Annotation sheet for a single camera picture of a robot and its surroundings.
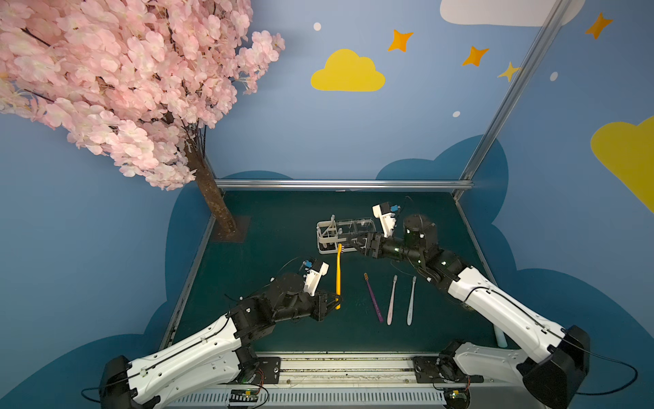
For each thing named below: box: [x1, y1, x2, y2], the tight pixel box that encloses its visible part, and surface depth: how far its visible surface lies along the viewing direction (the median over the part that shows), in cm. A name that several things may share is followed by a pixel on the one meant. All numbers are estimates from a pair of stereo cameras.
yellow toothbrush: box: [335, 242, 345, 311], surface depth 70 cm
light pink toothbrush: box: [386, 274, 398, 326], surface depth 88 cm
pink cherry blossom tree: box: [0, 0, 285, 236], surface depth 52 cm
